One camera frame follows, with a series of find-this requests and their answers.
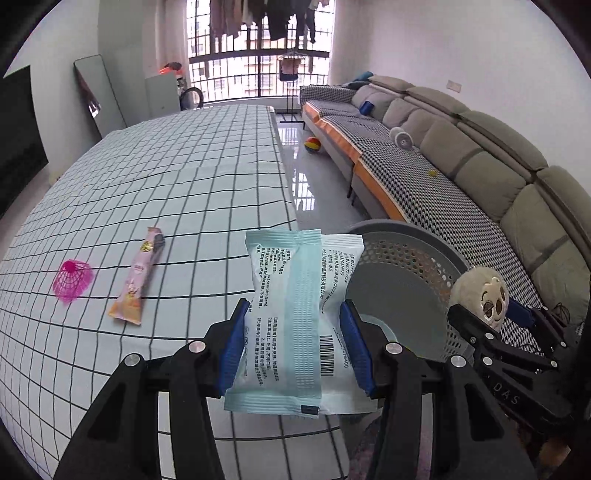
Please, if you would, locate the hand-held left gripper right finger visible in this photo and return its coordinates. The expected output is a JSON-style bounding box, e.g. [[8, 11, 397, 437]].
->
[[339, 300, 539, 480]]

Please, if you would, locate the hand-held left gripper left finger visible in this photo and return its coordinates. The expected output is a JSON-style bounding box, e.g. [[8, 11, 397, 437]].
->
[[53, 298, 252, 480]]

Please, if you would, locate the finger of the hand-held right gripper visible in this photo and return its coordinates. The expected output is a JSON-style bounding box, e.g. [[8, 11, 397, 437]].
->
[[505, 299, 578, 344], [446, 305, 555, 370]]

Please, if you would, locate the beige sloth face plush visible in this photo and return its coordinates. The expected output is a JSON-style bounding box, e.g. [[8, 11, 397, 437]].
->
[[449, 266, 509, 330]]

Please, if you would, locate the white teal mask packet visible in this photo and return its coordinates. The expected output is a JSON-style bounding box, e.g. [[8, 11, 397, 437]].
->
[[224, 229, 377, 418]]

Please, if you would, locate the grey perforated plastic basket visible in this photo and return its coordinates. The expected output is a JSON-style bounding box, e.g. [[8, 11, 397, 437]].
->
[[344, 220, 476, 365]]

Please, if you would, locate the pink snack stick packet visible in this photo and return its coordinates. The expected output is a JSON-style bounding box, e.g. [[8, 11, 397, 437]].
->
[[108, 227, 166, 326]]

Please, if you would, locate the houndstooth sofa cover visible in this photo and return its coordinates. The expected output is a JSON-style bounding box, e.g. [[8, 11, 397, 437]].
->
[[300, 85, 578, 352]]

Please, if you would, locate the grey fabric sofa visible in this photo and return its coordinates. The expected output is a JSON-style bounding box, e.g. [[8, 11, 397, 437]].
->
[[299, 74, 591, 333]]

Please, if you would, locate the pink plastic mesh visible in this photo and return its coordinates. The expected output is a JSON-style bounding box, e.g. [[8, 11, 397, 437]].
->
[[53, 260, 94, 304]]

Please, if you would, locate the white small fan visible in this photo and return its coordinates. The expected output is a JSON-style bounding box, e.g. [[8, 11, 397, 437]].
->
[[389, 127, 414, 151]]

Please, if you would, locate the black round hoop object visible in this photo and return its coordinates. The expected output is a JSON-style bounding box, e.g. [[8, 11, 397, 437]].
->
[[179, 87, 204, 110]]

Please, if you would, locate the grey cabinet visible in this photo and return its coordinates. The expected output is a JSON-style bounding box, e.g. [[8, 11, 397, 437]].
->
[[144, 73, 182, 117]]

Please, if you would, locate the drying rack with pink garment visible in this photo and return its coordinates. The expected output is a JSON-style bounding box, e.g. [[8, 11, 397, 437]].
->
[[277, 53, 308, 123]]

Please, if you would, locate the leaning floor mirror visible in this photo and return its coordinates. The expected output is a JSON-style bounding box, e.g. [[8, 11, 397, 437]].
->
[[74, 54, 127, 139]]

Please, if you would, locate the black television screen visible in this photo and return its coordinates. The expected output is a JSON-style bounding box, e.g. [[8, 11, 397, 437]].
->
[[0, 65, 49, 217]]

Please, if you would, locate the row of hanging clothes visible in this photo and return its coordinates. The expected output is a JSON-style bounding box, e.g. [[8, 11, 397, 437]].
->
[[210, 0, 335, 44]]

